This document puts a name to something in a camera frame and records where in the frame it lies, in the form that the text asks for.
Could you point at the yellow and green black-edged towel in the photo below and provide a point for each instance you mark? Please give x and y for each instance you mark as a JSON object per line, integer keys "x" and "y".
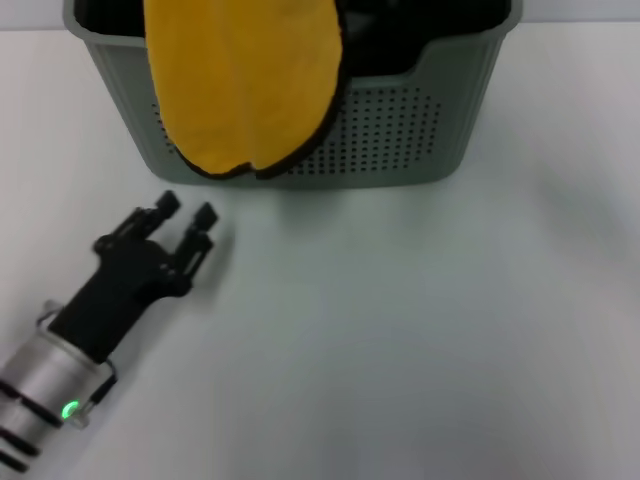
{"x": 240, "y": 90}

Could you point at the grey-green perforated storage box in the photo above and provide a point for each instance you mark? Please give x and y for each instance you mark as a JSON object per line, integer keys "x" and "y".
{"x": 400, "y": 150}

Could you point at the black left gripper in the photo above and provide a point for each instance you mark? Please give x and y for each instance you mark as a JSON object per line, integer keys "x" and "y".
{"x": 125, "y": 280}

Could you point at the black cloth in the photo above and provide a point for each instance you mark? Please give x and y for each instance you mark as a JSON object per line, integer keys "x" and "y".
{"x": 372, "y": 45}

